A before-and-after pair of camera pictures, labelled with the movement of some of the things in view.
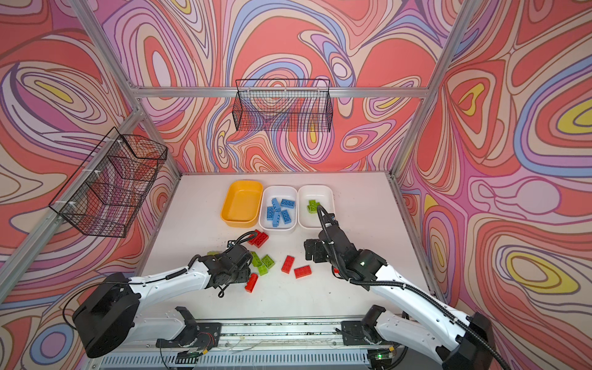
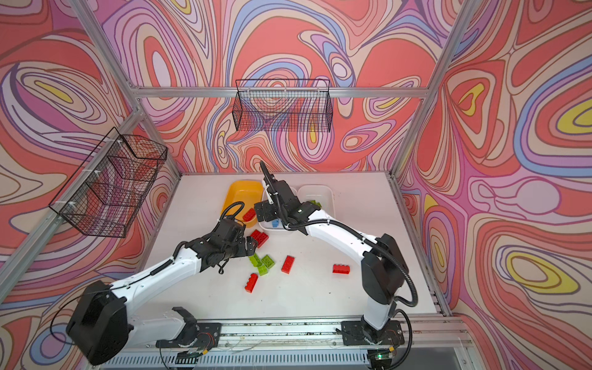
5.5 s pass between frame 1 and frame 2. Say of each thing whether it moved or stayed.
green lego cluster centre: stayed
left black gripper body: moved
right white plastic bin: stayed
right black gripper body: moved
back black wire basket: stayed
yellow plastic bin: stayed
